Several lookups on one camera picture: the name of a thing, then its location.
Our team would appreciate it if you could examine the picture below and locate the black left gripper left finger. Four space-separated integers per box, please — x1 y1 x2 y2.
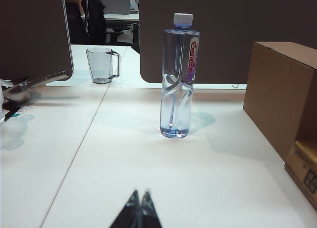
108 189 141 228

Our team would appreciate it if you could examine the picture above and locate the tall brown cardboard box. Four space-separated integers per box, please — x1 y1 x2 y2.
243 42 317 164

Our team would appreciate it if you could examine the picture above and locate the gold white tissue pack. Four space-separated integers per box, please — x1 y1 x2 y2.
284 138 317 211

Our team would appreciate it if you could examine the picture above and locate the clear Ganten water bottle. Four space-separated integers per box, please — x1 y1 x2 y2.
159 12 201 139

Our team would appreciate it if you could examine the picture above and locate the large brown desk partition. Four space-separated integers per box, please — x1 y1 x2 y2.
139 0 317 85

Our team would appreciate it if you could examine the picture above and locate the silver metal rod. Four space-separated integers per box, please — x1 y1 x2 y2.
0 70 67 104

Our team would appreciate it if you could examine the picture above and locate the small brown desk partition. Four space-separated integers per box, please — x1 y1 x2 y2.
0 0 75 82

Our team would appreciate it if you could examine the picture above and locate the white background desk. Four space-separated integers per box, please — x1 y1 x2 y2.
104 12 140 23

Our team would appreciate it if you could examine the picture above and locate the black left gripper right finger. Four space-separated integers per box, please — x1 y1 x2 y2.
139 187 164 228

